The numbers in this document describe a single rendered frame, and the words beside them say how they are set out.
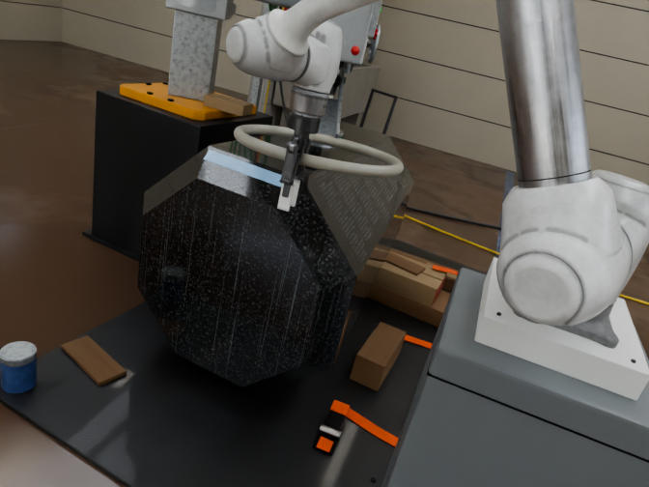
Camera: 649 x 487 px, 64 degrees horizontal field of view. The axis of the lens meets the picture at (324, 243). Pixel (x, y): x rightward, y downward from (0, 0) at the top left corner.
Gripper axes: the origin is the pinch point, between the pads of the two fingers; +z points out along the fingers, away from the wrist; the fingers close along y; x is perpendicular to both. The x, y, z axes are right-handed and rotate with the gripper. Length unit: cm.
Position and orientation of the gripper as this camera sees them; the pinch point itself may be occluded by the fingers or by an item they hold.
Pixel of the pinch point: (289, 195)
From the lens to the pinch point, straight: 130.1
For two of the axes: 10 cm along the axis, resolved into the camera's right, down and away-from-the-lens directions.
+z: -2.2, 9.2, 3.4
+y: 2.4, -2.8, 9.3
